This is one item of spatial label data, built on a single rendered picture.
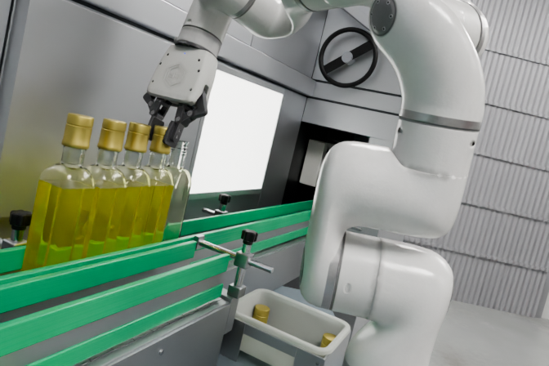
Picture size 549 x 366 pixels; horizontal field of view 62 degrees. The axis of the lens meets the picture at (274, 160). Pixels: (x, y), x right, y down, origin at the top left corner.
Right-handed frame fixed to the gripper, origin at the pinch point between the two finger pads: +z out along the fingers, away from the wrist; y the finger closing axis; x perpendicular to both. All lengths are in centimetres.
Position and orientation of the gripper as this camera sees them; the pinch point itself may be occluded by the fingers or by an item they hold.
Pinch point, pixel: (163, 131)
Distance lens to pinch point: 80.5
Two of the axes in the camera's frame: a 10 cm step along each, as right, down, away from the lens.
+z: -3.3, 9.3, -1.6
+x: 3.6, 2.8, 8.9
